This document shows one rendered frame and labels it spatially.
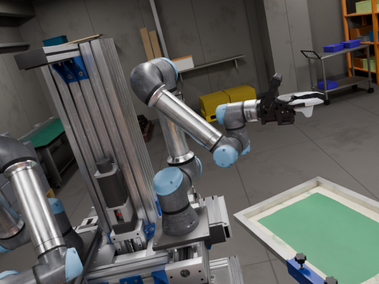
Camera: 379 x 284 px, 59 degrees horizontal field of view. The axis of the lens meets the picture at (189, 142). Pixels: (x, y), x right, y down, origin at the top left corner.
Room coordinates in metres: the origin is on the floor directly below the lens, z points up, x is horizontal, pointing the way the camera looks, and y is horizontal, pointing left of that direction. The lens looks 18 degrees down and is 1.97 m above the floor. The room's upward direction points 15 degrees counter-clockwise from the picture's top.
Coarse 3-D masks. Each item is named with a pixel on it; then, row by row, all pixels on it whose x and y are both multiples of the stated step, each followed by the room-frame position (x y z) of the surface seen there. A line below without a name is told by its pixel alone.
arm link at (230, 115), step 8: (224, 104) 1.18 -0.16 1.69; (232, 104) 1.15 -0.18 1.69; (240, 104) 1.13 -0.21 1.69; (216, 112) 1.17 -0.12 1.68; (224, 112) 1.14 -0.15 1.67; (232, 112) 1.13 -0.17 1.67; (240, 112) 1.12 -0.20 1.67; (224, 120) 1.15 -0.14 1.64; (232, 120) 1.13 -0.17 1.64; (240, 120) 1.12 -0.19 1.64
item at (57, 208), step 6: (48, 198) 1.26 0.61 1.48; (54, 198) 1.25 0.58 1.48; (54, 204) 1.19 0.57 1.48; (60, 204) 1.22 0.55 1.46; (54, 210) 1.18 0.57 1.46; (60, 210) 1.20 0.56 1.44; (60, 216) 1.19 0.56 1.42; (66, 216) 1.22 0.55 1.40; (60, 222) 1.18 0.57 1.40; (66, 222) 1.20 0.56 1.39; (60, 228) 1.17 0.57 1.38; (66, 228) 1.19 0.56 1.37
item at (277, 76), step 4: (276, 76) 1.06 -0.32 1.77; (280, 76) 1.06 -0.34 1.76; (272, 80) 1.05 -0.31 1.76; (276, 80) 1.05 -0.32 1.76; (280, 80) 1.05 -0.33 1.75; (272, 84) 1.06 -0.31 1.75; (276, 84) 1.05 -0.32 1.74; (280, 84) 1.07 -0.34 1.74; (272, 88) 1.06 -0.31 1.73; (276, 88) 1.06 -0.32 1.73; (268, 92) 1.07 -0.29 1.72; (272, 92) 1.06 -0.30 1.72; (268, 96) 1.07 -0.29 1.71; (272, 96) 1.07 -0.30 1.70; (264, 100) 1.10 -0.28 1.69; (268, 100) 1.08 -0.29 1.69; (264, 104) 1.09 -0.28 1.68; (268, 104) 1.08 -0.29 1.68
